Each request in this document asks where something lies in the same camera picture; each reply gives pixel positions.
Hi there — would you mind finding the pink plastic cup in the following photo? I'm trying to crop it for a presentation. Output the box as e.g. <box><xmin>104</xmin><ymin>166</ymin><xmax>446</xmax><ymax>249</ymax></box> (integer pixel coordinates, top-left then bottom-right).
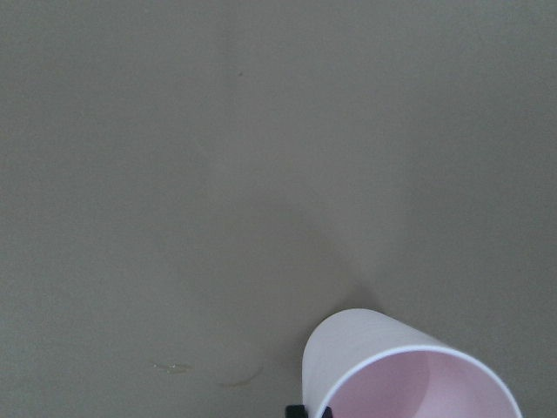
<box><xmin>302</xmin><ymin>309</ymin><xmax>522</xmax><ymax>417</ymax></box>

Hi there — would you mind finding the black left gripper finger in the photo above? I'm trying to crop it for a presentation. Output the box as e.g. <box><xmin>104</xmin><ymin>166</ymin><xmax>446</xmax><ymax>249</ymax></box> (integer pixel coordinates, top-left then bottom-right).
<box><xmin>285</xmin><ymin>404</ymin><xmax>306</xmax><ymax>418</ymax></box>

